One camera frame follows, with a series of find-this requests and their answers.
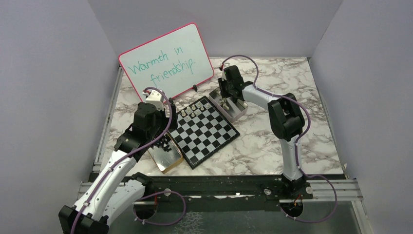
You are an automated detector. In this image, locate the pink framed whiteboard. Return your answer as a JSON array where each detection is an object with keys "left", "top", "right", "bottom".
[{"left": 118, "top": 23, "right": 215, "bottom": 100}]

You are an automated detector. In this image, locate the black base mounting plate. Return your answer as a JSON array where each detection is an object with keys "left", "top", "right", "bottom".
[{"left": 89, "top": 173, "right": 347, "bottom": 214}]

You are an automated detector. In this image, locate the black white chessboard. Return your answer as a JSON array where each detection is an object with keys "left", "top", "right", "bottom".
[{"left": 169, "top": 96, "right": 240, "bottom": 169}]

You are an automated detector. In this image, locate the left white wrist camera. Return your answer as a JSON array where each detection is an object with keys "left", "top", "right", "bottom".
[{"left": 144, "top": 90, "right": 165, "bottom": 111}]

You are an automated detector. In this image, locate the gold tin with black pieces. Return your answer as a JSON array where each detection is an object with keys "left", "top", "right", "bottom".
[{"left": 148, "top": 133, "right": 184, "bottom": 174}]

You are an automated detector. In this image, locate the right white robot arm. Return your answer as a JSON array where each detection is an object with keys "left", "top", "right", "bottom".
[{"left": 218, "top": 65, "right": 307, "bottom": 198}]

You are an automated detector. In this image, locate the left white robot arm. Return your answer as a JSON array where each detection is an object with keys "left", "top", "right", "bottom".
[{"left": 58, "top": 99, "right": 177, "bottom": 234}]

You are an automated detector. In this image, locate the pile of black chess pieces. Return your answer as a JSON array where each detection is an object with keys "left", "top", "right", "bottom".
[{"left": 153, "top": 134, "right": 172, "bottom": 152}]

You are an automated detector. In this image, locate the aluminium rail frame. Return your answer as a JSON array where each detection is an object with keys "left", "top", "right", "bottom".
[{"left": 59, "top": 66, "right": 363, "bottom": 234}]

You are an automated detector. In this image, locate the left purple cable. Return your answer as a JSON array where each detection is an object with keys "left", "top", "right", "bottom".
[{"left": 69, "top": 87, "right": 187, "bottom": 234}]

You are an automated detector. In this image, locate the silver tin with white pieces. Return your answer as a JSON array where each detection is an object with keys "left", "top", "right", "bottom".
[{"left": 208, "top": 88, "right": 248, "bottom": 122}]

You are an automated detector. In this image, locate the pile of white chess pieces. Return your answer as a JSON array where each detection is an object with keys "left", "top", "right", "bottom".
[{"left": 219, "top": 99, "right": 230, "bottom": 111}]

